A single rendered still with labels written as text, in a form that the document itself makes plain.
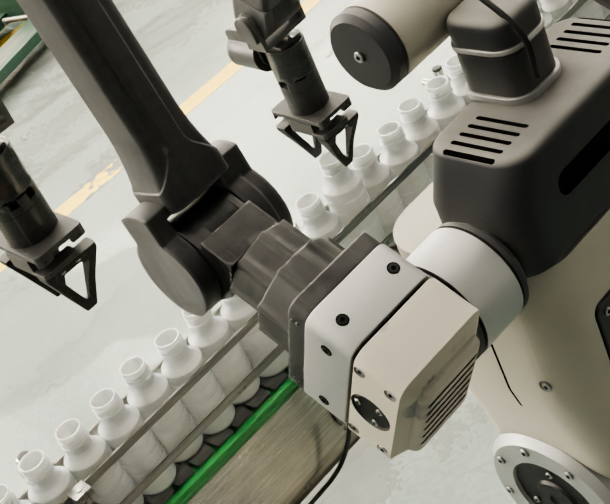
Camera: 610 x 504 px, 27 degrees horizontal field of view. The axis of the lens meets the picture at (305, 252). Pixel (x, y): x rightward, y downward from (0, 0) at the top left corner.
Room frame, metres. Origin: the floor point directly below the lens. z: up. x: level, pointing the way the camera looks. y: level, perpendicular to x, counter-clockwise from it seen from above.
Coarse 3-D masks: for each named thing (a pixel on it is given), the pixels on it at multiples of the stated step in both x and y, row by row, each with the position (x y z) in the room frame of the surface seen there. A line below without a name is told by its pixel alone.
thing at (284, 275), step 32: (288, 224) 0.80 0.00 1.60; (256, 256) 0.78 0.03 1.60; (288, 256) 0.77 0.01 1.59; (320, 256) 0.76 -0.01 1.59; (352, 256) 0.73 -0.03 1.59; (256, 288) 0.77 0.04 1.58; (288, 288) 0.74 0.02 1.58; (320, 288) 0.71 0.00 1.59; (288, 320) 0.72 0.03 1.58; (288, 352) 0.74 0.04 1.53
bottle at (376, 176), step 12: (360, 144) 1.59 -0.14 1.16; (360, 156) 1.59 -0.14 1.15; (372, 156) 1.56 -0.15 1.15; (360, 168) 1.55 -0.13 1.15; (372, 168) 1.55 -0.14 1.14; (384, 168) 1.56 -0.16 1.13; (372, 180) 1.54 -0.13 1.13; (384, 180) 1.54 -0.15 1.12; (372, 192) 1.54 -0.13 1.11; (396, 192) 1.55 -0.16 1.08; (384, 204) 1.54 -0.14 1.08; (396, 204) 1.54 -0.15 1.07; (384, 216) 1.54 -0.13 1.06; (396, 216) 1.54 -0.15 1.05; (384, 228) 1.54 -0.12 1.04
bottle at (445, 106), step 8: (432, 80) 1.66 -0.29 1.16; (440, 80) 1.66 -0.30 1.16; (448, 80) 1.65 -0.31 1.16; (432, 88) 1.66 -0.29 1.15; (440, 88) 1.63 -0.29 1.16; (448, 88) 1.64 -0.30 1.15; (432, 96) 1.64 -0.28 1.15; (440, 96) 1.63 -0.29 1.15; (448, 96) 1.63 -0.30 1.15; (456, 96) 1.64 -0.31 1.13; (432, 104) 1.65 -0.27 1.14; (440, 104) 1.63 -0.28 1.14; (448, 104) 1.63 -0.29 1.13; (456, 104) 1.63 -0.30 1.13; (464, 104) 1.63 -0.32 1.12; (432, 112) 1.64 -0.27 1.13; (440, 112) 1.63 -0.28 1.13; (448, 112) 1.62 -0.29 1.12; (456, 112) 1.62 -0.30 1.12; (440, 120) 1.63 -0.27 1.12; (448, 120) 1.62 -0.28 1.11; (440, 128) 1.63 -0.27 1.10
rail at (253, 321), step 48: (432, 144) 1.58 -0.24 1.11; (384, 192) 1.53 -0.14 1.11; (336, 240) 1.47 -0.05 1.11; (384, 240) 1.51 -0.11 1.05; (240, 336) 1.37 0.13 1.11; (192, 384) 1.33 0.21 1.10; (240, 384) 1.35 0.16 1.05; (96, 432) 1.33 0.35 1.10; (144, 432) 1.28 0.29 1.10; (192, 432) 1.31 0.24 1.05; (96, 480) 1.24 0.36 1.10; (144, 480) 1.26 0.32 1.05
